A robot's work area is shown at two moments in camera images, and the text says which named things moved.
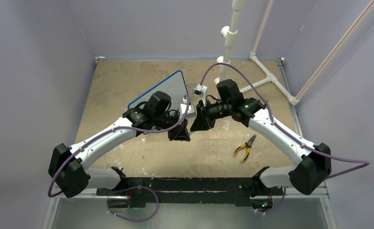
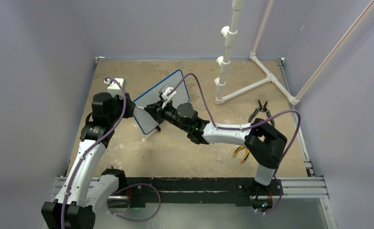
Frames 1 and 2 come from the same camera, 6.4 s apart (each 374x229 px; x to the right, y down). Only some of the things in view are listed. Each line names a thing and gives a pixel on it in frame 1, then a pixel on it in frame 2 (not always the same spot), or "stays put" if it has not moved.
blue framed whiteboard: (174, 86) stays put
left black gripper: (180, 132) to (129, 107)
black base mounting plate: (244, 191) stays put
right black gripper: (203, 120) to (156, 110)
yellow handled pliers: (249, 145) stays put
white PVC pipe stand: (237, 5) stays put
